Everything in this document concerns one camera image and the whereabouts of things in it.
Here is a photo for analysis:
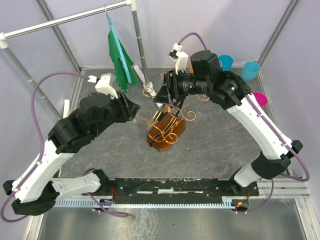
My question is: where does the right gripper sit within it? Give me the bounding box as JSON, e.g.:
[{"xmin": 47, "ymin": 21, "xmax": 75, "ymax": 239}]
[{"xmin": 152, "ymin": 68, "xmax": 211, "ymax": 105}]

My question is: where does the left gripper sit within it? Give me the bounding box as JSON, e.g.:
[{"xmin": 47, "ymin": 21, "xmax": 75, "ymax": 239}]
[{"xmin": 94, "ymin": 89, "xmax": 142, "ymax": 136}]

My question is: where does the orange wine glass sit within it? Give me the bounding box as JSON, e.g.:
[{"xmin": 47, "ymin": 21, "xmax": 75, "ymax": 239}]
[{"xmin": 189, "ymin": 63, "xmax": 194, "ymax": 73}]

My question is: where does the blue wine glass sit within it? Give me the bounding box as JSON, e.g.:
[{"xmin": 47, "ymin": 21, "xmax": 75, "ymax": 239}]
[
  {"xmin": 241, "ymin": 61, "xmax": 261, "ymax": 82},
  {"xmin": 218, "ymin": 54, "xmax": 234, "ymax": 71}
]

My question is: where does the pink wine glass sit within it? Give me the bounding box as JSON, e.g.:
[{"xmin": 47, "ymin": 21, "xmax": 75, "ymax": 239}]
[{"xmin": 253, "ymin": 92, "xmax": 269, "ymax": 109}]

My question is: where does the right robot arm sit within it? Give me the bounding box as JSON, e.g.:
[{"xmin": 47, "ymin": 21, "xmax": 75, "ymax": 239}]
[{"xmin": 154, "ymin": 49, "xmax": 303, "ymax": 196}]

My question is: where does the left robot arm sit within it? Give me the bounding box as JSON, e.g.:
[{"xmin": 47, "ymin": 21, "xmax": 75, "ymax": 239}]
[{"xmin": 3, "ymin": 91, "xmax": 140, "ymax": 216}]

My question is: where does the green cloth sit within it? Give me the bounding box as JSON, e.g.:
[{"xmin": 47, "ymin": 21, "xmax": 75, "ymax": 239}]
[{"xmin": 107, "ymin": 31, "xmax": 138, "ymax": 93}]

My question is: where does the light blue clothes hanger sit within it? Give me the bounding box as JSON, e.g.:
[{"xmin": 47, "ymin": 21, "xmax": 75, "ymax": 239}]
[{"xmin": 104, "ymin": 6, "xmax": 132, "ymax": 84}]

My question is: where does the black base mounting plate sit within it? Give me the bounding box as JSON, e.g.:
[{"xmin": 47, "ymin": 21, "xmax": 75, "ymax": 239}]
[{"xmin": 95, "ymin": 178, "xmax": 259, "ymax": 205}]

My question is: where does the gold wire wine glass rack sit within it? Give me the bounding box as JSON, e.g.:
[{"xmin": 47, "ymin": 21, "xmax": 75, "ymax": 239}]
[{"xmin": 135, "ymin": 102, "xmax": 197, "ymax": 152}]

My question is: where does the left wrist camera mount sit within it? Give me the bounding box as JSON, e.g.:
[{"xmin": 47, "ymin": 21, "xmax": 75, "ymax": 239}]
[{"xmin": 88, "ymin": 73, "xmax": 119, "ymax": 100}]

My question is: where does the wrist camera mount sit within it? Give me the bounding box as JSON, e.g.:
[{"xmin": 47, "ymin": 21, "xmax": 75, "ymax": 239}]
[
  {"xmin": 88, "ymin": 73, "xmax": 119, "ymax": 100},
  {"xmin": 168, "ymin": 43, "xmax": 189, "ymax": 74}
]

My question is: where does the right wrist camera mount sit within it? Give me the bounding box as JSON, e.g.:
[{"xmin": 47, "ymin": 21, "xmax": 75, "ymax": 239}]
[{"xmin": 168, "ymin": 43, "xmax": 189, "ymax": 74}]

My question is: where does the white clothes rail frame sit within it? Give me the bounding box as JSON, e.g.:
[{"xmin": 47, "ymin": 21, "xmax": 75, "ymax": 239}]
[{"xmin": 0, "ymin": 0, "xmax": 166, "ymax": 121}]

